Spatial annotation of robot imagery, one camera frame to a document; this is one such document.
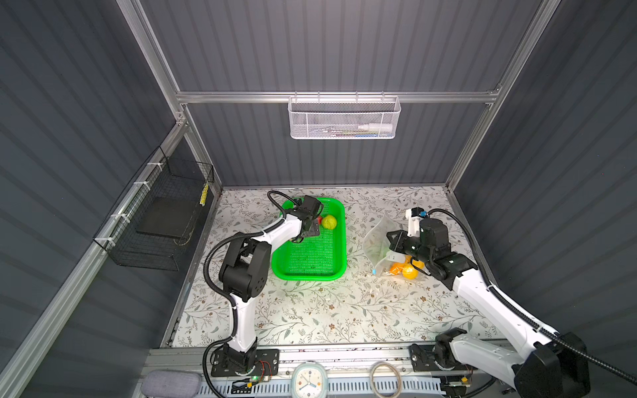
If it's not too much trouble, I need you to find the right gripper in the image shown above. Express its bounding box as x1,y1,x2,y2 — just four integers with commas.
387,229,431,265

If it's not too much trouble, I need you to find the clear zip top bag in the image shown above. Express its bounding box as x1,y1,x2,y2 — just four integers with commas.
363,214,411,277

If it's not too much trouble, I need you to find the light green fruit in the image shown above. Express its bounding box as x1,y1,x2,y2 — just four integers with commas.
321,215,338,231

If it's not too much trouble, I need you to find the orange carrot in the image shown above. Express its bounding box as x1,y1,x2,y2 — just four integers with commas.
389,263,405,275

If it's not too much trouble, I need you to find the green plastic basket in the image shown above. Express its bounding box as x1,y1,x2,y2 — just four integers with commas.
271,197,347,281

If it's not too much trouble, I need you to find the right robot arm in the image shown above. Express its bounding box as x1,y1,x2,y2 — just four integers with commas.
382,207,592,397

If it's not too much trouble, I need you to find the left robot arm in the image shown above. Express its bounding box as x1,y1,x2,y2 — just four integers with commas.
219,191,323,373

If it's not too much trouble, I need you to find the white analog clock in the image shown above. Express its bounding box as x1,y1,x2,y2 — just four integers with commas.
290,362,328,398

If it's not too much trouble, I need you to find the grey cloth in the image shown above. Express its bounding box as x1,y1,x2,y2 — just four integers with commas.
141,370,202,398

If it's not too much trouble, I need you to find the white wire mesh basket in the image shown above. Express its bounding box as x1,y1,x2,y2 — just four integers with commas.
287,96,401,140

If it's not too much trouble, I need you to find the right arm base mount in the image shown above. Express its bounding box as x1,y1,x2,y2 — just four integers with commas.
408,343,476,373

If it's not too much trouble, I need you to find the left black cable conduit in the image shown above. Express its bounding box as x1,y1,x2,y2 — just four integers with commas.
201,190,300,398

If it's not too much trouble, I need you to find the black cable conduit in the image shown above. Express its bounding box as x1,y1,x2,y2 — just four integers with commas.
201,190,300,398
427,207,637,386

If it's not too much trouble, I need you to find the right black cable conduit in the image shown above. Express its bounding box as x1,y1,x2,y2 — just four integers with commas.
427,207,637,386

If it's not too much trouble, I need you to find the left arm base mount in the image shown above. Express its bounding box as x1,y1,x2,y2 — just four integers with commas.
209,346,280,377

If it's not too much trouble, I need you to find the black wire basket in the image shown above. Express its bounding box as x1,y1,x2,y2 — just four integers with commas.
94,149,215,272

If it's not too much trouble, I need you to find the coiled beige cable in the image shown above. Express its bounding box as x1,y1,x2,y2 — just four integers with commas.
367,361,403,398

